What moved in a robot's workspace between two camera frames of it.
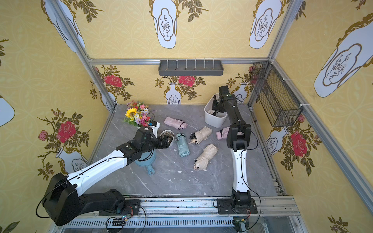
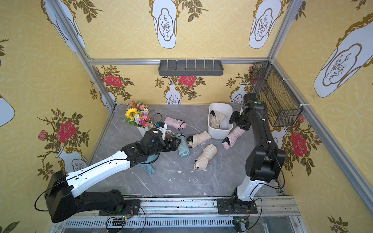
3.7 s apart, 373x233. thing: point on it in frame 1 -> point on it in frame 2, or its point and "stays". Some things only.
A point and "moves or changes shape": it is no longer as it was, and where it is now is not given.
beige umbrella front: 209,151 stays
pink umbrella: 223,133 moves or changes shape
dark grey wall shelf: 192,67 stays
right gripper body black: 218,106 -> 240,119
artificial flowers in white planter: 138,114 stays
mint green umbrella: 183,145 stays
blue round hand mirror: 146,159 stays
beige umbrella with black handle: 202,134 moves or changes shape
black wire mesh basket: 278,103 stays
